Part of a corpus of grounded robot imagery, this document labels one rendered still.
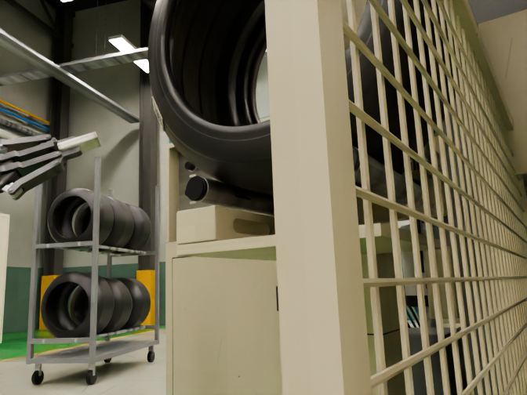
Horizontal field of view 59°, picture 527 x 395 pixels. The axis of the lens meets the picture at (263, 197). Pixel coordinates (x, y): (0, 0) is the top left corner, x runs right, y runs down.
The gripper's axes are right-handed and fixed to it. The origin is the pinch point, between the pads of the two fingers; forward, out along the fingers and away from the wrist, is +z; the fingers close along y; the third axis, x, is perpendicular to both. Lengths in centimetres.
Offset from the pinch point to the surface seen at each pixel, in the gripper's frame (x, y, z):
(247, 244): 4.3, 32.8, 18.1
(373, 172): 14, 34, 38
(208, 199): 0.0, 20.4, 16.9
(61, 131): -862, -779, -44
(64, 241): -319, -167, -48
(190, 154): 0.7, 10.7, 17.4
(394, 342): -31, 54, 46
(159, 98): 3.1, -2.2, 16.7
